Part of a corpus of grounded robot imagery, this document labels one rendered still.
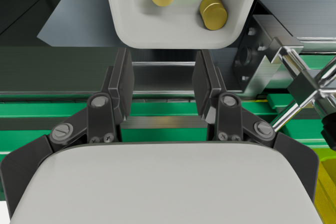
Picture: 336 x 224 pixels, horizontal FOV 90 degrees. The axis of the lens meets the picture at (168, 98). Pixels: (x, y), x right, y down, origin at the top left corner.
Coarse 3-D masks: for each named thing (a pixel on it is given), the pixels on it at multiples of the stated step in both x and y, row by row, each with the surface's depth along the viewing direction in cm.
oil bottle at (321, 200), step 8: (320, 152) 24; (328, 152) 24; (320, 160) 24; (328, 160) 24; (320, 168) 24; (328, 168) 23; (320, 176) 24; (328, 176) 23; (320, 184) 24; (328, 184) 23; (320, 192) 24; (328, 192) 23; (320, 200) 24; (328, 200) 23; (320, 208) 24; (328, 208) 23; (328, 216) 23
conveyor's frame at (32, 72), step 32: (288, 0) 27; (320, 0) 28; (288, 32) 21; (320, 32) 21; (0, 64) 30; (32, 64) 30; (64, 64) 30; (96, 64) 30; (160, 64) 31; (192, 64) 31; (224, 64) 31; (0, 96) 26; (32, 96) 27; (64, 96) 27; (160, 96) 28; (192, 96) 28; (256, 96) 29
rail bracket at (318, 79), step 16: (272, 48) 19; (288, 48) 18; (288, 64) 17; (304, 64) 16; (304, 80) 15; (320, 80) 14; (304, 96) 15; (320, 96) 14; (288, 112) 18; (320, 112) 14
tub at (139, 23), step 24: (120, 0) 21; (144, 0) 26; (192, 0) 27; (240, 0) 21; (120, 24) 22; (144, 24) 26; (168, 24) 27; (192, 24) 27; (240, 24) 22; (168, 48) 25; (192, 48) 25; (216, 48) 25
